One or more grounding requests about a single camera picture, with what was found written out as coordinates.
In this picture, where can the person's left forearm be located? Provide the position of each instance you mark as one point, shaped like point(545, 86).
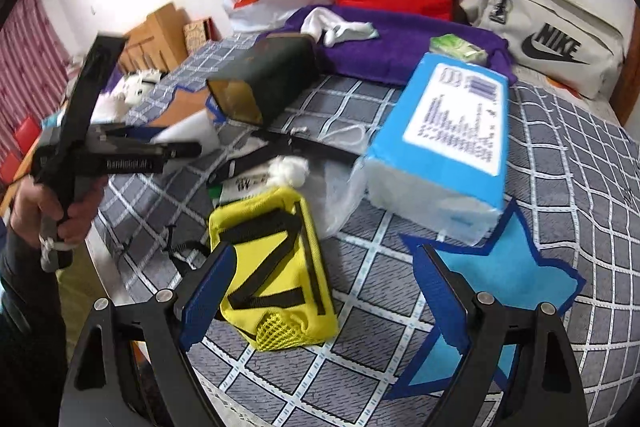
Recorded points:
point(27, 332)

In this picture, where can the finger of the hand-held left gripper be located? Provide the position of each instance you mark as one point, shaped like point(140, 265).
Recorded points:
point(120, 133)
point(180, 150)

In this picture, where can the wooden cabinet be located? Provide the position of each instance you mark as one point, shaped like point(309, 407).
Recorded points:
point(155, 37)

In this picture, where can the green packet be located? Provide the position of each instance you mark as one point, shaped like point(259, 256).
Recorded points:
point(457, 49)

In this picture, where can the clear plastic bag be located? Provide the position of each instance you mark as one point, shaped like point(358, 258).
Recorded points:
point(340, 197)

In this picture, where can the blue tissue pack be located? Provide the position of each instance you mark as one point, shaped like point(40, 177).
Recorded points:
point(450, 132)

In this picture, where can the white sock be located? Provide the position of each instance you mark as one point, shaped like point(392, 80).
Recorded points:
point(322, 24)

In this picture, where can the yellow pouch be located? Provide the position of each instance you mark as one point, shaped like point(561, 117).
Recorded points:
point(270, 247)

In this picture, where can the purple towel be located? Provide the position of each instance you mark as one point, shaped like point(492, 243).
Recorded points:
point(400, 52)

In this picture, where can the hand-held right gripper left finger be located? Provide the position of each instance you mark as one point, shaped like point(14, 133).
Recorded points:
point(207, 302)

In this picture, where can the red striped curtain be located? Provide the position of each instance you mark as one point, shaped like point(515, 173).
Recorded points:
point(30, 57)

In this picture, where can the grey grid bedsheet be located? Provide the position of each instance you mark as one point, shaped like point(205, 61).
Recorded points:
point(575, 207)

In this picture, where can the person's left hand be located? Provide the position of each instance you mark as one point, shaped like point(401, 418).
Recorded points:
point(80, 212)

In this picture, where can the dark green box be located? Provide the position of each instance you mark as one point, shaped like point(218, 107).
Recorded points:
point(270, 77)

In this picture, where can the beige sling bag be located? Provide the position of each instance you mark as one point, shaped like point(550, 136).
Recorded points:
point(540, 22)

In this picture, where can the white cotton ball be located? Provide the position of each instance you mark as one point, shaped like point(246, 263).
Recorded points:
point(287, 171)

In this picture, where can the patterned brown box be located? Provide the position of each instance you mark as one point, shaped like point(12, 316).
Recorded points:
point(200, 34)

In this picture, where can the white dotted cloth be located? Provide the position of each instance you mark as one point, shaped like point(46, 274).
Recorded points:
point(140, 84)

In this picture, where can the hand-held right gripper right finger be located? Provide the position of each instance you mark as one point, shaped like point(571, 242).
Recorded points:
point(452, 302)

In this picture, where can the wooden headboard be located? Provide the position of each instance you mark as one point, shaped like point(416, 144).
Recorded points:
point(631, 97)

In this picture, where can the white pillow with orange print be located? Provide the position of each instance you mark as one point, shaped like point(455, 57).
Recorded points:
point(562, 86)

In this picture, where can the mint green cloth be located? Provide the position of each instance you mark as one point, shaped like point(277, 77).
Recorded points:
point(360, 31)

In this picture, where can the red stool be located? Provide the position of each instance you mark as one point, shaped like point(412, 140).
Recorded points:
point(25, 129)

